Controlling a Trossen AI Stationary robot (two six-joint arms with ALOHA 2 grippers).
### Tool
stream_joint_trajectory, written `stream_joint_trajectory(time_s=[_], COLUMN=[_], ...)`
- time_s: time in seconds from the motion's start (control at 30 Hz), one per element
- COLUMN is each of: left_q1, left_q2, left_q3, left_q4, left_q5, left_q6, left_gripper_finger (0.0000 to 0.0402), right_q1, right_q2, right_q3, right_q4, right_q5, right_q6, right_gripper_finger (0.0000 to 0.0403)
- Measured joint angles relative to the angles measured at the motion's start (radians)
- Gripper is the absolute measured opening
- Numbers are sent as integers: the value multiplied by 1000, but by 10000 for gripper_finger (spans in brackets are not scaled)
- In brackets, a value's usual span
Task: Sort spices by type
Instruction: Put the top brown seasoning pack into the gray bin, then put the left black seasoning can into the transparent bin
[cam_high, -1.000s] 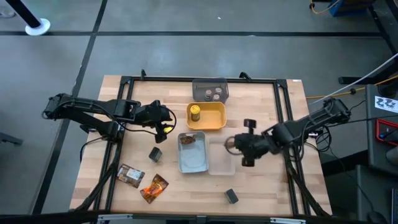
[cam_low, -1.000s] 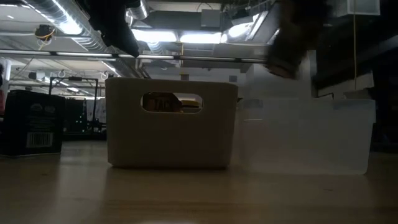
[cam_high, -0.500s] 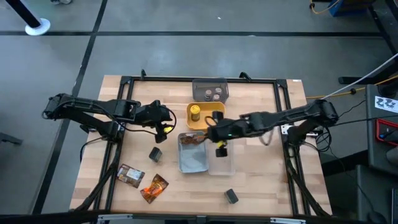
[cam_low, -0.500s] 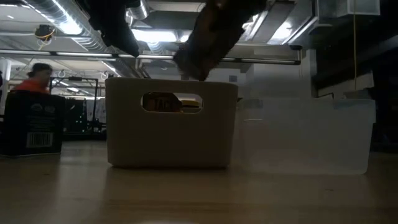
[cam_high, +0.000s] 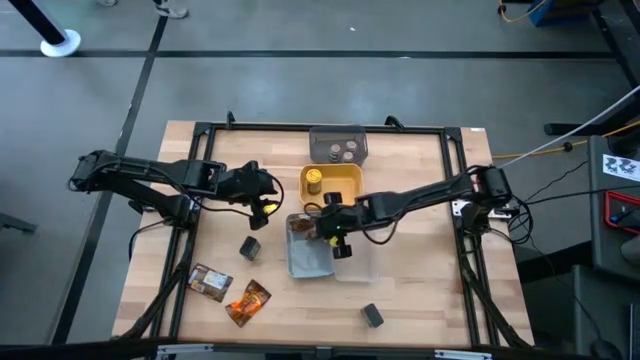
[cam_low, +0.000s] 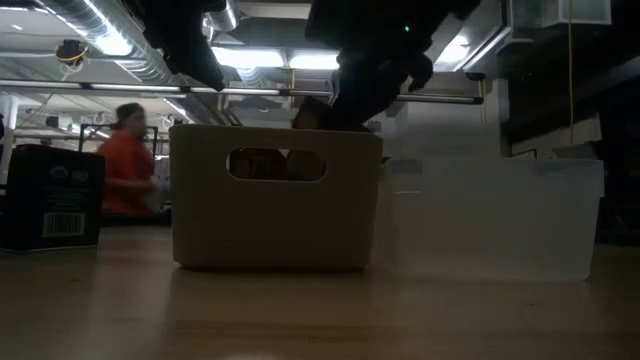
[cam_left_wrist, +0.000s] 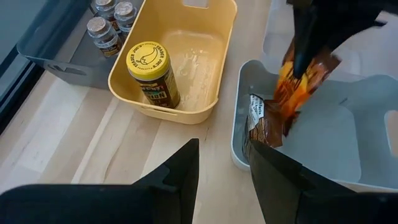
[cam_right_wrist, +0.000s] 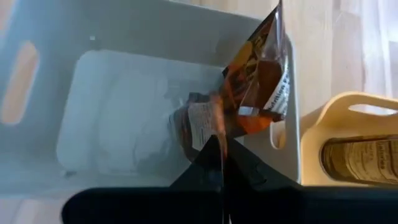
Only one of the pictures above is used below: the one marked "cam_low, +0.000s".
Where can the clear plastic bin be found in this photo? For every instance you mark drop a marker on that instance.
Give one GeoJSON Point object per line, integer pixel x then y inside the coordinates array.
{"type": "Point", "coordinates": [490, 225]}

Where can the small silver ventilation duct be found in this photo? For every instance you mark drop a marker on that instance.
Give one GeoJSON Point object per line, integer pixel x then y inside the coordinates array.
{"type": "Point", "coordinates": [225, 17]}

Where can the horizontal metal bar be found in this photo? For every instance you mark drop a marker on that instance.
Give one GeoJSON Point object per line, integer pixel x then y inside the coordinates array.
{"type": "Point", "coordinates": [125, 87]}

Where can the person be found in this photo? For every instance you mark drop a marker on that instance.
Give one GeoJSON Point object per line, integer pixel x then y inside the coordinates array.
{"type": "Point", "coordinates": [125, 170]}

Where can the bright ceiling light panel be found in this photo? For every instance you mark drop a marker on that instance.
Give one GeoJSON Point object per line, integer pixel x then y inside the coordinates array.
{"type": "Point", "coordinates": [250, 57]}

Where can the brown cardboard spice box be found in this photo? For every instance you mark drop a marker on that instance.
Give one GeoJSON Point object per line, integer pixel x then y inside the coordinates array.
{"type": "Point", "coordinates": [310, 112]}

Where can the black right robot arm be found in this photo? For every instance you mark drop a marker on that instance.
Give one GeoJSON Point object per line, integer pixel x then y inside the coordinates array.
{"type": "Point", "coordinates": [360, 20]}

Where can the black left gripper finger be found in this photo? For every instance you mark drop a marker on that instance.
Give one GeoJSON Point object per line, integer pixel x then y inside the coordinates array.
{"type": "Point", "coordinates": [202, 70]}

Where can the black spice tin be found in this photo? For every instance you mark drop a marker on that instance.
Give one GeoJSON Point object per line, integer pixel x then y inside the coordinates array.
{"type": "Point", "coordinates": [50, 190]}

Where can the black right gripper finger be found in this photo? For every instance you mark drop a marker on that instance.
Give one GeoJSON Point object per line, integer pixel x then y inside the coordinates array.
{"type": "Point", "coordinates": [360, 114]}

